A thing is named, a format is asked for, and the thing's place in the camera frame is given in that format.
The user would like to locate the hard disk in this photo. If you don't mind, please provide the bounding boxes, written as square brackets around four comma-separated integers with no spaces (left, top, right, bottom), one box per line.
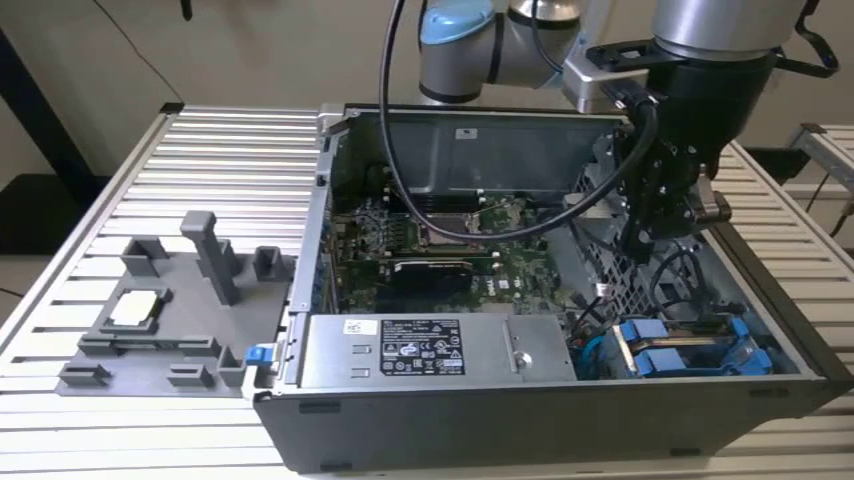
[613,315,773,382]

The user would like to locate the aluminium side table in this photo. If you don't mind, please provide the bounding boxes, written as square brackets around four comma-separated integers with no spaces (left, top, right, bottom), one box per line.
[784,122,854,211]

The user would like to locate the CPU socket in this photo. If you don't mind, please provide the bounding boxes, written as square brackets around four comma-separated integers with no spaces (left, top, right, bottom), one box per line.
[403,209,486,254]

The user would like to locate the green motherboard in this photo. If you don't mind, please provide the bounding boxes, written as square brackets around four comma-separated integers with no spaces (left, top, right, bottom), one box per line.
[330,192,589,316]

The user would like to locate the black graphics card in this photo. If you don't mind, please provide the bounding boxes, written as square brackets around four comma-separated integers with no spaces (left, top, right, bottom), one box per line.
[383,255,499,296]

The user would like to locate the grey power supply unit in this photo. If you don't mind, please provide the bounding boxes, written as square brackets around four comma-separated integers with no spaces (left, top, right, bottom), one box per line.
[297,313,577,390]

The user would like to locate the black metal PC case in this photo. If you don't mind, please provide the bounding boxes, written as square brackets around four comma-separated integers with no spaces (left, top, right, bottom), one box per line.
[251,102,854,474]

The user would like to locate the grey parts rack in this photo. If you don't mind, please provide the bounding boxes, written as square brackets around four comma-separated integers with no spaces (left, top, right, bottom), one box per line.
[58,209,299,399]

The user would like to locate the silver CPU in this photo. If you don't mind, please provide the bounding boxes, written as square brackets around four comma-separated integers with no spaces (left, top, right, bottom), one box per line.
[110,289,166,326]

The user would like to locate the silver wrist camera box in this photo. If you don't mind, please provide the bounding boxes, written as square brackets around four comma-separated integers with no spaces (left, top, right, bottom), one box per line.
[562,40,669,117]

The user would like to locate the black cable with blue tie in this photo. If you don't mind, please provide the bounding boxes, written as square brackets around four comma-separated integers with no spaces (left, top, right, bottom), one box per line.
[778,0,840,77]

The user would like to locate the black flat disk wire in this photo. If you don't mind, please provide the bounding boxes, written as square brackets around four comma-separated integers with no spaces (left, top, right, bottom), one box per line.
[648,249,729,336]

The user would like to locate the multicoloured power wire bundle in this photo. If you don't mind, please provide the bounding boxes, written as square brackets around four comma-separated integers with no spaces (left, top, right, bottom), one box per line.
[565,293,606,342]

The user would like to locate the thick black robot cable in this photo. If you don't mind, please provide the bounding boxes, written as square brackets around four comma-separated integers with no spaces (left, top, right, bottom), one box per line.
[377,0,661,245]

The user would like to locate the blue disk wire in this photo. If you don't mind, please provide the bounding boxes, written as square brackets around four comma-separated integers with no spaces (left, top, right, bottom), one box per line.
[573,332,607,379]

